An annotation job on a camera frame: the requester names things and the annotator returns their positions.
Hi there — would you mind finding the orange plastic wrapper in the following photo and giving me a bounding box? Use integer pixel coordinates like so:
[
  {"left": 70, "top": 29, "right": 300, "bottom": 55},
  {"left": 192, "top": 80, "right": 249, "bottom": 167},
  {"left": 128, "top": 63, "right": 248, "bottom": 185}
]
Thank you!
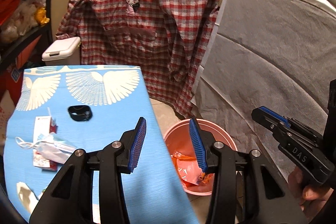
[{"left": 171, "top": 157, "right": 213, "bottom": 187}]

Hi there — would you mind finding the red plastic bag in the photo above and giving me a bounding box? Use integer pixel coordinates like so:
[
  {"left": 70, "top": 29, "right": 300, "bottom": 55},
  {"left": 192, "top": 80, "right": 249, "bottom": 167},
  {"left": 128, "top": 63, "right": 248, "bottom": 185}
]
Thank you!
[{"left": 171, "top": 151, "right": 196, "bottom": 161}]

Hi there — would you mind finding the white lidded trash bin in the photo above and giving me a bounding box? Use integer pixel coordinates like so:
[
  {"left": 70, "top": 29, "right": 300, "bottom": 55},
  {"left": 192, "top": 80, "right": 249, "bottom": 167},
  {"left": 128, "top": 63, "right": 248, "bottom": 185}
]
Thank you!
[{"left": 42, "top": 37, "right": 81, "bottom": 65}]

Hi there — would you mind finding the person's right hand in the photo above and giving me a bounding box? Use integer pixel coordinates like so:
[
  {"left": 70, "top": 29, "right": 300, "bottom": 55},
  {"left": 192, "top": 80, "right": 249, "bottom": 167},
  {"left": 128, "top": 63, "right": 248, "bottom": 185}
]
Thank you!
[{"left": 288, "top": 166, "right": 334, "bottom": 219}]

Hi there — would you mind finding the clear crumpled plastic bag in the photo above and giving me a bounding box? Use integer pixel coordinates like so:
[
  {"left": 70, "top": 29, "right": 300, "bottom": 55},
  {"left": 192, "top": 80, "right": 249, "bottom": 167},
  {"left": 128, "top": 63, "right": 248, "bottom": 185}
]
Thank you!
[{"left": 34, "top": 132, "right": 76, "bottom": 164}]

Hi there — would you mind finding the white face mask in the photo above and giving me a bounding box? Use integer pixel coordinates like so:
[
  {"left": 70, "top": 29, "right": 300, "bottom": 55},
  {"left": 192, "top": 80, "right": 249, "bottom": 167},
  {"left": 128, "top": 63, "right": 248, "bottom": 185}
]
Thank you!
[{"left": 15, "top": 137, "right": 42, "bottom": 149}]

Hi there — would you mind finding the grey cloth cover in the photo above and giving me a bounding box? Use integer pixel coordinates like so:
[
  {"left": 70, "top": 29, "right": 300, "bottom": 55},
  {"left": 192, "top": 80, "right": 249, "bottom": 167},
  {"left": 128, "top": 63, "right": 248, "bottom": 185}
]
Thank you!
[{"left": 193, "top": 0, "right": 335, "bottom": 176}]

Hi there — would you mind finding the white red milk carton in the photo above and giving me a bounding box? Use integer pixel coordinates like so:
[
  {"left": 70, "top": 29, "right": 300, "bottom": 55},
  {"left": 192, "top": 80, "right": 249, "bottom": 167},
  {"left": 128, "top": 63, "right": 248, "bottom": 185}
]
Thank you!
[{"left": 33, "top": 115, "right": 58, "bottom": 171}]

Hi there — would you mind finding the pink plastic bucket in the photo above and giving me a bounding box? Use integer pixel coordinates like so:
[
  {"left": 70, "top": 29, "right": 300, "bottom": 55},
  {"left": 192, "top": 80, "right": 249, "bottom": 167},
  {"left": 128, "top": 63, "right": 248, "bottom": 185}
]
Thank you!
[{"left": 163, "top": 118, "right": 238, "bottom": 196}]

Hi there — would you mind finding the blue bird-print tablecloth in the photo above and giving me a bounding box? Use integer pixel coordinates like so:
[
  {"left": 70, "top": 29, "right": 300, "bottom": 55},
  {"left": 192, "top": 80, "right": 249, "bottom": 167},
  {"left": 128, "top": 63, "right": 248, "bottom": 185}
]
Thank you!
[{"left": 3, "top": 65, "right": 198, "bottom": 223}]

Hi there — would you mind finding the white red-print rice bag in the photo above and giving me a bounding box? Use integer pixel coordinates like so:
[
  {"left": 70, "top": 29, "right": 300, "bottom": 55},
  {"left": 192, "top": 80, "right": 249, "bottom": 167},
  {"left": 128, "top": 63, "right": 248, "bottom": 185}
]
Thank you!
[{"left": 0, "top": 93, "right": 15, "bottom": 134}]

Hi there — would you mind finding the red plaid shirt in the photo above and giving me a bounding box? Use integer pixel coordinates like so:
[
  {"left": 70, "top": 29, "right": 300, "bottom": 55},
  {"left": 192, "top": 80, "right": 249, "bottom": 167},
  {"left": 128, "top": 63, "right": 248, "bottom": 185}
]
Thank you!
[{"left": 56, "top": 0, "right": 219, "bottom": 118}]

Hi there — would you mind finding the yellow plastic bag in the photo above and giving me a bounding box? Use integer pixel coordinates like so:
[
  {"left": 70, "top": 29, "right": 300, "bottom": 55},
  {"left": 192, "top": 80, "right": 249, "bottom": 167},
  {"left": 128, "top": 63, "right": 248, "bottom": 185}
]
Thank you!
[{"left": 34, "top": 7, "right": 50, "bottom": 25}]

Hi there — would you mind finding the black shelf unit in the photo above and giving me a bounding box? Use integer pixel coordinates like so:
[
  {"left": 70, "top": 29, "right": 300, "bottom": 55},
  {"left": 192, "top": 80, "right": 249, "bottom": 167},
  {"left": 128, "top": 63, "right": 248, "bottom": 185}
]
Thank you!
[{"left": 1, "top": 0, "right": 52, "bottom": 72}]

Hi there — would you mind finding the black bottle cap ring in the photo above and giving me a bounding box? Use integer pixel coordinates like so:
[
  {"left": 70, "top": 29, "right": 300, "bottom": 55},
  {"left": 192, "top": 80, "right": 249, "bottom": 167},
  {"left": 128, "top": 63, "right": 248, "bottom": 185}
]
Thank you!
[{"left": 67, "top": 105, "right": 93, "bottom": 123}]

